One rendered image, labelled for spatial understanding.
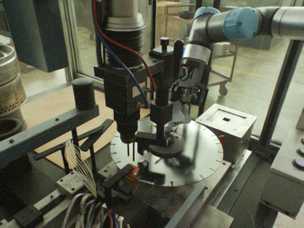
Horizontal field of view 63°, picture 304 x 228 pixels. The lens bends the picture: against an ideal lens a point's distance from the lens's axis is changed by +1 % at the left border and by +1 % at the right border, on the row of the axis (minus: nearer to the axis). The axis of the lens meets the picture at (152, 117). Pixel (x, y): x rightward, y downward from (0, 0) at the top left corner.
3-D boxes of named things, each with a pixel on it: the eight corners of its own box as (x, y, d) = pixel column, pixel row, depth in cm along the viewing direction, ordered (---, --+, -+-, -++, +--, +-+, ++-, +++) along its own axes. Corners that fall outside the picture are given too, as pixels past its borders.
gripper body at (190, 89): (188, 103, 66) (201, 59, 66) (166, 98, 72) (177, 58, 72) (204, 108, 71) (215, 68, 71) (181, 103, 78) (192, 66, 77)
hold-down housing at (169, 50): (161, 114, 63) (165, 33, 53) (175, 122, 61) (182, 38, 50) (146, 121, 60) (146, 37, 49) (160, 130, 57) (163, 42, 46)
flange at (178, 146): (144, 153, 69) (144, 146, 68) (151, 131, 78) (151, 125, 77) (183, 158, 67) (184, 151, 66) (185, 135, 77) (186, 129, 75)
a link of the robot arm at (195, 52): (180, 44, 72) (196, 54, 77) (176, 59, 72) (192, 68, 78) (201, 44, 66) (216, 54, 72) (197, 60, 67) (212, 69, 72)
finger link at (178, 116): (176, 134, 68) (185, 102, 68) (161, 129, 72) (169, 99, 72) (183, 135, 70) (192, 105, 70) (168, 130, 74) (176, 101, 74)
